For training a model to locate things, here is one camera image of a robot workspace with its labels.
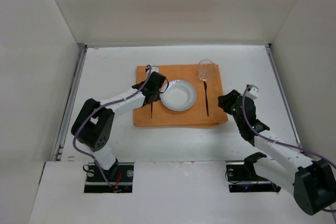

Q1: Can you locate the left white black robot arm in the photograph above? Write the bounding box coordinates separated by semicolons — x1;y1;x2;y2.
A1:
71;69;167;179

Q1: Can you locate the black plastic knife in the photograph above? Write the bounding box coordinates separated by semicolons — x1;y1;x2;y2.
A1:
203;81;209;117

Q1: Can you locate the clear plastic plate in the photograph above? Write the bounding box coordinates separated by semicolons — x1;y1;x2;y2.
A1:
160;80;196;112

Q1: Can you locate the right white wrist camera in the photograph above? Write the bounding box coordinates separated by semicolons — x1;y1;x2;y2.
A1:
246;85;259;100

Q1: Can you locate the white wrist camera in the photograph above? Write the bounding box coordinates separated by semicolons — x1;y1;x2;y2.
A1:
145;66;159;73
246;85;259;100

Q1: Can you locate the clear plastic cup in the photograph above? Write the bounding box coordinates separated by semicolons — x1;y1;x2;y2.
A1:
198;59;215;81

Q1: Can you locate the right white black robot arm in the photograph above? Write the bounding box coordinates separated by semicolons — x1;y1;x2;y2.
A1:
218;85;335;216

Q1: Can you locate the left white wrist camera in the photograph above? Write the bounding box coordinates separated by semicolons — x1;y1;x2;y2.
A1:
145;66;159;73

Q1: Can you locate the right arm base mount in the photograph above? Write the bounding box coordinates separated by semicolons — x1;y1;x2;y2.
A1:
225;152;281;193

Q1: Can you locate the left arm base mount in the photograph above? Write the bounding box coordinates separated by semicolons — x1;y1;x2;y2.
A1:
82;163;134;194

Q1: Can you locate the orange cloth napkin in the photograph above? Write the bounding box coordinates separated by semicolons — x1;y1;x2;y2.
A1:
133;64;228;127

